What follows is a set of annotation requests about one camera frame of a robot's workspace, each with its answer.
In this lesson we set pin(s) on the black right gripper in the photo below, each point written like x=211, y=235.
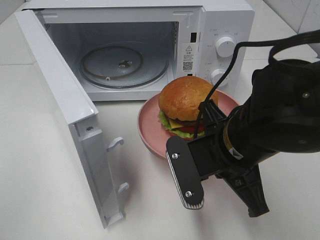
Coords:
x=213, y=155

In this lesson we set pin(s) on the pink round plate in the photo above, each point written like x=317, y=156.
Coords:
x=151, y=131

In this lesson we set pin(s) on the burger with lettuce and cheese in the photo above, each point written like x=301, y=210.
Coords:
x=179, y=103

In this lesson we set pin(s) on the white microwave door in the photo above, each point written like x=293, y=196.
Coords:
x=79, y=114

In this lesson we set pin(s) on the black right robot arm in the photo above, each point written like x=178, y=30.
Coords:
x=281, y=115

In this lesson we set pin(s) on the lower white timer knob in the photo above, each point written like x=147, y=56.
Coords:
x=216, y=75

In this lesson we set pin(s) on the upper white power knob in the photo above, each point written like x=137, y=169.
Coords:
x=225, y=46

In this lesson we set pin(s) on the white warning label sticker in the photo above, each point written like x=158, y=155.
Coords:
x=188, y=55

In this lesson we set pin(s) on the glass microwave turntable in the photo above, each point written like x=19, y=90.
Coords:
x=123, y=65

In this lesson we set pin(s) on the white microwave oven body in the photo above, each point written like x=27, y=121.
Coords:
x=78, y=26

